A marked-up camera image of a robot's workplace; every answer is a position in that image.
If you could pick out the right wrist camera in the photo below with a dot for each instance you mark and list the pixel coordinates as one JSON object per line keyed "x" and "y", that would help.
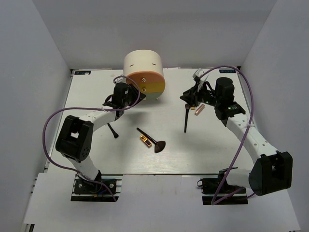
{"x": 200, "y": 76}

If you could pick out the yellow drawer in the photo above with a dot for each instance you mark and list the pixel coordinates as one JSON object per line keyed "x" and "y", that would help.
{"x": 154, "y": 87}

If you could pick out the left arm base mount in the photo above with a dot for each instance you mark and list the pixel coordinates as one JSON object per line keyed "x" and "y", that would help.
{"x": 83, "y": 191}

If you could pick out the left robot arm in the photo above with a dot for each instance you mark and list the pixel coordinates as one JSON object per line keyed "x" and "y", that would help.
{"x": 75, "y": 138}

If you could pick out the rose gold lipstick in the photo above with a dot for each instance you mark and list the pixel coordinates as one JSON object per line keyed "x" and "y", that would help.
{"x": 199, "y": 109}

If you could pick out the black fan makeup brush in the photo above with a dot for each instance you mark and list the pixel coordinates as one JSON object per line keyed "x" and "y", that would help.
{"x": 159, "y": 145}

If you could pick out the grey green bottom drawer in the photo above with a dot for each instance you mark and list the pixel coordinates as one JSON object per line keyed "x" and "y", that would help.
{"x": 153, "y": 95}

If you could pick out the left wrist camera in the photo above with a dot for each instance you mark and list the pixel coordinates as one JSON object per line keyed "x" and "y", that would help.
{"x": 119, "y": 79}

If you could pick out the orange top drawer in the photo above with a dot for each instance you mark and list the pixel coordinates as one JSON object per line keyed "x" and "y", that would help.
{"x": 146, "y": 76}

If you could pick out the black angled makeup brush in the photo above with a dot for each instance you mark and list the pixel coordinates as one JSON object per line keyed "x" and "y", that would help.
{"x": 187, "y": 109}

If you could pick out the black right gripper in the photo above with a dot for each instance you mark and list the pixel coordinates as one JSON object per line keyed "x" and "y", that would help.
{"x": 191, "y": 96}

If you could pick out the cream round drawer organizer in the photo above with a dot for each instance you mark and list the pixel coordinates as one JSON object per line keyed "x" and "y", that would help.
{"x": 144, "y": 67}

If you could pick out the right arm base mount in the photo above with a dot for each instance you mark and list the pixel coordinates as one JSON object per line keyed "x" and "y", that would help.
{"x": 209, "y": 186}

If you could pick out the gold clear square lipstick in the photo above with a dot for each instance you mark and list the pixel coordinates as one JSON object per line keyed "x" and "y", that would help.
{"x": 145, "y": 140}

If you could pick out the small black makeup brush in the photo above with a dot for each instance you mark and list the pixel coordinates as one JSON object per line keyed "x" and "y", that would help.
{"x": 115, "y": 134}

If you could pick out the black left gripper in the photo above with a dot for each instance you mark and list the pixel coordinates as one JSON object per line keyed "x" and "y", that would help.
{"x": 133, "y": 89}

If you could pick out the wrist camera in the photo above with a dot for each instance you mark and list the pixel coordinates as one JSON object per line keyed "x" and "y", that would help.
{"x": 119, "y": 79}
{"x": 200, "y": 76}

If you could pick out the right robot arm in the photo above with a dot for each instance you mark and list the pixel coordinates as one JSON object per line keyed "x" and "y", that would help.
{"x": 272, "y": 169}

